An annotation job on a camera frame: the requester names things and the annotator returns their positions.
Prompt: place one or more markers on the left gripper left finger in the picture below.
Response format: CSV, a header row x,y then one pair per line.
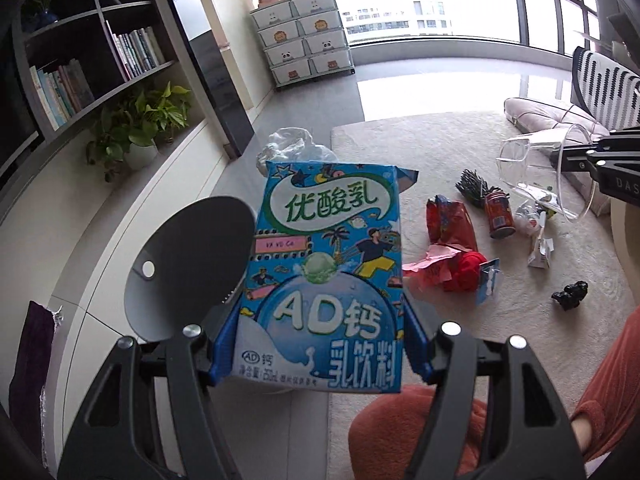
x,y
116,433

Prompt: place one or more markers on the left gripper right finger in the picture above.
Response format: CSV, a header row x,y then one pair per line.
x,y
539,443

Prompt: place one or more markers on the clear plastic cup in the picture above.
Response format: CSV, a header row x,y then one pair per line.
x,y
538,167

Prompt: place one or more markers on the blue milk drink carton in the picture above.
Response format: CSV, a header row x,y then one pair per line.
x,y
322,306

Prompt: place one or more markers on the grey round trash bin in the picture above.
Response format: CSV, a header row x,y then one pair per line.
x,y
194,261

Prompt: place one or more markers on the striped black white chair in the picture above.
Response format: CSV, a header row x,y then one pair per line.
x,y
605,89

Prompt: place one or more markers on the pink quilted cushion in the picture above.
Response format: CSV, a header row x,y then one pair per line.
x,y
532,116

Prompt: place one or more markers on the white plastic wrapper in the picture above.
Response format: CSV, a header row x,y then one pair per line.
x,y
526,218

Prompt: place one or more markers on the small white carton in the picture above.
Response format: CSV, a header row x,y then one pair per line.
x,y
542,247

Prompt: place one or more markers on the red drink can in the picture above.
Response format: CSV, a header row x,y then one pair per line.
x,y
499,215

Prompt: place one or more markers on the black crumpled bag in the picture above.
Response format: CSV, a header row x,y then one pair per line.
x,y
570,297

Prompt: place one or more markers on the beige carpet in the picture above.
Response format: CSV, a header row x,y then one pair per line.
x,y
569,344

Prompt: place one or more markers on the black spiky pom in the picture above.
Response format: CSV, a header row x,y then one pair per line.
x,y
474,188

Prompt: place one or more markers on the small blue packet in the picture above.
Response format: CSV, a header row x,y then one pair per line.
x,y
488,281

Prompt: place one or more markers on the red crumpled wrapper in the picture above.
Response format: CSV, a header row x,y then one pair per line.
x,y
464,272

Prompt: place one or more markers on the pink crumpled paper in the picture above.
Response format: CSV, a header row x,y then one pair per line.
x,y
436,267

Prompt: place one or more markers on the white low cabinet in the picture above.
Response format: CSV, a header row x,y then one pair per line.
x,y
68,242

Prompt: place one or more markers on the green potted plant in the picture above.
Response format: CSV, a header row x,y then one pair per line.
x,y
143,117

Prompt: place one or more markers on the white drawer cabinet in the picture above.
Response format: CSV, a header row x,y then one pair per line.
x,y
302,40

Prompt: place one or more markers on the black tall panel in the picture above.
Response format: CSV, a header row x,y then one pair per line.
x,y
207,46

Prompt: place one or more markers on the dark bookshelf with books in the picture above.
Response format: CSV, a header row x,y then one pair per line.
x,y
63,60

